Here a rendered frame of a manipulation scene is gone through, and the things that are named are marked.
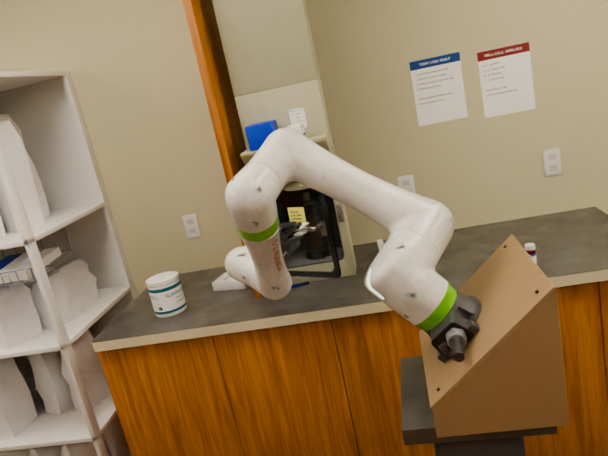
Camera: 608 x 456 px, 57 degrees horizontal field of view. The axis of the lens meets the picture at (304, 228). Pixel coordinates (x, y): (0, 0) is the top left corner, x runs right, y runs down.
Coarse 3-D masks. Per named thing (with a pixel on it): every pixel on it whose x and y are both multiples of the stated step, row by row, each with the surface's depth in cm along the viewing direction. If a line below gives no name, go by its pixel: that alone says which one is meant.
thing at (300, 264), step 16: (288, 192) 209; (304, 192) 205; (304, 208) 207; (320, 208) 203; (304, 240) 212; (320, 240) 208; (304, 256) 215; (320, 256) 210; (336, 256) 206; (304, 272) 217; (320, 272) 213; (336, 272) 209
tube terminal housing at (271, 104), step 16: (240, 96) 209; (256, 96) 209; (272, 96) 208; (288, 96) 207; (304, 96) 207; (320, 96) 206; (240, 112) 211; (256, 112) 210; (272, 112) 210; (288, 112) 209; (320, 112) 208; (320, 128) 209; (352, 256) 222; (352, 272) 223
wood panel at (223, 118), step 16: (192, 0) 195; (208, 0) 216; (192, 16) 195; (208, 16) 212; (192, 32) 196; (208, 32) 209; (208, 48) 205; (208, 64) 202; (224, 64) 224; (208, 80) 200; (224, 80) 220; (208, 96) 202; (224, 96) 216; (224, 112) 212; (224, 128) 208; (240, 128) 231; (224, 144) 206; (240, 144) 226; (224, 160) 208; (240, 160) 222
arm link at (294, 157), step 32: (288, 128) 144; (256, 160) 138; (288, 160) 139; (320, 160) 139; (320, 192) 143; (352, 192) 137; (384, 192) 136; (384, 224) 137; (416, 224) 130; (448, 224) 132
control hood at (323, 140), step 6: (312, 138) 201; (318, 138) 199; (324, 138) 198; (318, 144) 200; (324, 144) 201; (246, 150) 210; (330, 150) 208; (240, 156) 204; (246, 156) 204; (252, 156) 204; (246, 162) 207
